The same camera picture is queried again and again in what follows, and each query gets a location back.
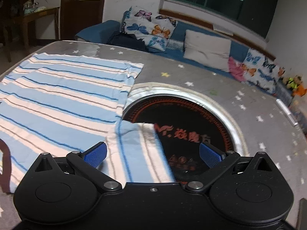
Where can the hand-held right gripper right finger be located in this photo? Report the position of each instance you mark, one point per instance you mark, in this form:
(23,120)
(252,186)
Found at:
(211,157)

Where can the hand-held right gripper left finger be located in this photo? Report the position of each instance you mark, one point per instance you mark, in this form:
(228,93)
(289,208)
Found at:
(96,157)

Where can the blue white striped shirt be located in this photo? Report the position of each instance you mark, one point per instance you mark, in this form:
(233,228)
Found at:
(60,95)

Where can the round black induction cooktop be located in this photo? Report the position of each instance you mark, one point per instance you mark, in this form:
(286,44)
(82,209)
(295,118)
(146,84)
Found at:
(191,115)

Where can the grey star-pattern table cover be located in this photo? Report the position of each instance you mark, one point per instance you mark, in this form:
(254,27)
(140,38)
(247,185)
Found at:
(215,83)

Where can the silver tube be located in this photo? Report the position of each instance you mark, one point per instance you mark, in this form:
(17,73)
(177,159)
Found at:
(286,112)

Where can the pink cloth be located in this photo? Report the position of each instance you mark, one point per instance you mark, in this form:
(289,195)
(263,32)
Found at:
(235,70)

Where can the butterfly print pillow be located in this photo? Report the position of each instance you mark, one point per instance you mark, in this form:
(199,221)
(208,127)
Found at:
(259,69)
(148,28)

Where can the grey pillow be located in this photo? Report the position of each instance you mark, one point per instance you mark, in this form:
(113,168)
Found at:
(206,48)

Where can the brown plush bear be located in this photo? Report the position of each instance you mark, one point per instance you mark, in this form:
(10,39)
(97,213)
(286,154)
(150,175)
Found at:
(292,82)

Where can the orange plush toy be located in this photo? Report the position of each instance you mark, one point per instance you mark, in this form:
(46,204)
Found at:
(301,91)

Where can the black bag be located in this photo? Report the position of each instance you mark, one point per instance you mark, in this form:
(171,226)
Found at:
(127,42)

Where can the blue sofa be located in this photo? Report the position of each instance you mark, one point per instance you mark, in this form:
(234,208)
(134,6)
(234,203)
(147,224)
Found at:
(179,32)

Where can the brown door with frosted glass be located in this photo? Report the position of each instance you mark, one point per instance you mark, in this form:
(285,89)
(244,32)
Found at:
(81,16)

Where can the wooden desk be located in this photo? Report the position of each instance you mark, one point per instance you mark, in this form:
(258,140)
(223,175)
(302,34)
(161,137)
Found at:
(40,12)

